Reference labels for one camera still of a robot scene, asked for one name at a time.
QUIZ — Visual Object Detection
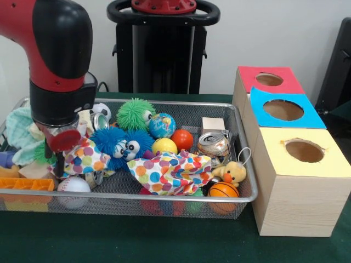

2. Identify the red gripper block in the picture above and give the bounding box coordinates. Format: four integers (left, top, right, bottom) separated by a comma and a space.
47, 129, 83, 179

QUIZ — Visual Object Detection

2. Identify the polka dot cloth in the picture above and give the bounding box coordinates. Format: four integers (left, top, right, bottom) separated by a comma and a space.
63, 137, 110, 177
127, 151, 213, 197

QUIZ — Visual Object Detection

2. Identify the mint green knitted cloth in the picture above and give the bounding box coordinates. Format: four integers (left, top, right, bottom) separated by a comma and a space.
5, 107, 49, 166

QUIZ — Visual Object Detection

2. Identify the white knitted cloth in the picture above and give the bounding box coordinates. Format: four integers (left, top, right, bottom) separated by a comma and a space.
77, 110, 97, 135

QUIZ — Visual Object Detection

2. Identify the blue spiky ball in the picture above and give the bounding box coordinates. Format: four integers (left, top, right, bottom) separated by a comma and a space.
90, 127, 128, 170
125, 129, 155, 161

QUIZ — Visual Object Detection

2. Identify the wooden box with three holes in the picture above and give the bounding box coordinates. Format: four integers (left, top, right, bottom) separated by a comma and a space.
233, 66, 351, 237

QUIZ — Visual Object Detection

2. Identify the small white baseball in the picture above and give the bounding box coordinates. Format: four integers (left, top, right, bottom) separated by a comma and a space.
58, 176, 92, 210

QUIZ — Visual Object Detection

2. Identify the orange toy building block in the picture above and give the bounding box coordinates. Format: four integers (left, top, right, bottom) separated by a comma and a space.
0, 176, 54, 213

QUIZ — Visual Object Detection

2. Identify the green spiky ball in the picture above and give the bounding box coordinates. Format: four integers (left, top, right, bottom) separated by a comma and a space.
116, 98, 156, 132

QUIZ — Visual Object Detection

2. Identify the yellow ball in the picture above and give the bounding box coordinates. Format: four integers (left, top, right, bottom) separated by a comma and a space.
152, 137, 179, 156

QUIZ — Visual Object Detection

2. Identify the small globe print ball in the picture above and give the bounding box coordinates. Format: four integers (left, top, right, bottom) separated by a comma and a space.
148, 113, 177, 139

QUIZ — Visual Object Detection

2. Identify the small red ball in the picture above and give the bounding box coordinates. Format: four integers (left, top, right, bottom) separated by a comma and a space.
171, 129, 194, 151

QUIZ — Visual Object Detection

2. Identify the crushed silver can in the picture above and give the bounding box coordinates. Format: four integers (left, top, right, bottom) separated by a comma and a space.
197, 131, 231, 165

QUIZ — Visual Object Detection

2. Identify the small orange basketball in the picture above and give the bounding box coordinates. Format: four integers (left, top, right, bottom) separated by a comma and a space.
207, 182, 240, 215

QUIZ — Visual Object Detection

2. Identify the small yellow duck toy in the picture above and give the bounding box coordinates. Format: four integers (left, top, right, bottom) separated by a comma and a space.
213, 162, 247, 188

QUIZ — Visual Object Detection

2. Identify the green cloth side table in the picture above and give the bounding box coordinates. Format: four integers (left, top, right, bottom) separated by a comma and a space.
328, 100, 351, 122

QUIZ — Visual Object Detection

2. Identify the black upright panel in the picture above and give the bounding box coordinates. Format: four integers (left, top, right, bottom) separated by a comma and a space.
320, 18, 351, 118

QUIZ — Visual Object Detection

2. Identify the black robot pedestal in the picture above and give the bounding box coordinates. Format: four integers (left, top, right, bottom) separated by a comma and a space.
107, 0, 221, 94

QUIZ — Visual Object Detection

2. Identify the clear wire mesh bin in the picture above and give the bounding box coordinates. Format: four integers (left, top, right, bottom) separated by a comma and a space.
0, 96, 257, 221

